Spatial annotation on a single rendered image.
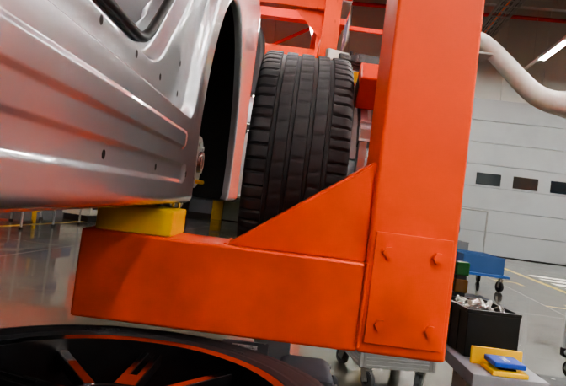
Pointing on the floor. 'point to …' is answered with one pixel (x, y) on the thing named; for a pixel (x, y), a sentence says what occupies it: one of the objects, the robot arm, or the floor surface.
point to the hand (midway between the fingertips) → (337, 56)
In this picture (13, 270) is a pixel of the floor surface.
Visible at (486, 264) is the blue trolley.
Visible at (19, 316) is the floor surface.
